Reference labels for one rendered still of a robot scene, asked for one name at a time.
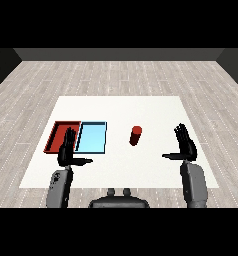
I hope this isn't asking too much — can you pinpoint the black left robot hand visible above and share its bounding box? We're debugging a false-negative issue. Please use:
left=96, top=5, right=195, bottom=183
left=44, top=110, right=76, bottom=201
left=57, top=126, right=94, bottom=168

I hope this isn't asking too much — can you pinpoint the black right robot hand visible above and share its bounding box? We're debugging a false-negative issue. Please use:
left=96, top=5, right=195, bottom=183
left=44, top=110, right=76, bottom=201
left=161, top=123, right=198, bottom=163

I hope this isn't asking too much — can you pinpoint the red shallow open box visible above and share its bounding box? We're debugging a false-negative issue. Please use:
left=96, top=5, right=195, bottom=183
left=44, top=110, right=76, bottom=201
left=43, top=120, right=82, bottom=155

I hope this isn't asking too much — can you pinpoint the light blue shallow open box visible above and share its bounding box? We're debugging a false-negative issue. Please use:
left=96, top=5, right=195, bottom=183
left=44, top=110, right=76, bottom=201
left=73, top=121, right=108, bottom=155

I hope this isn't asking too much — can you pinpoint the small red can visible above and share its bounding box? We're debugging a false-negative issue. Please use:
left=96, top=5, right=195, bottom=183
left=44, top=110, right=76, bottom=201
left=129, top=125, right=143, bottom=147

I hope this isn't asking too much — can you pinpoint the dark grey robot body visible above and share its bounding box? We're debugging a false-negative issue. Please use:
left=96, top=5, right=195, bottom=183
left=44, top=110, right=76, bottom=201
left=88, top=188, right=151, bottom=209

